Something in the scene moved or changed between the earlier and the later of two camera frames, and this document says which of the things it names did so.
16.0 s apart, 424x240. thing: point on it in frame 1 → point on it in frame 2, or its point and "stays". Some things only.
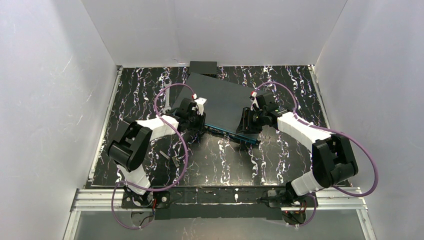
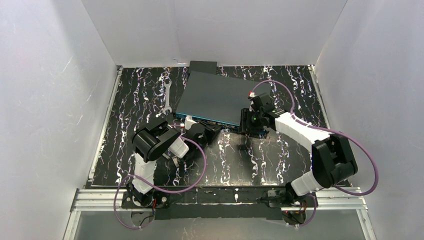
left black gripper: x=197 y=121 → x=208 y=131
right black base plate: x=276 y=199 stays
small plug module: x=175 y=161 stays
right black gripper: x=247 y=120 stays
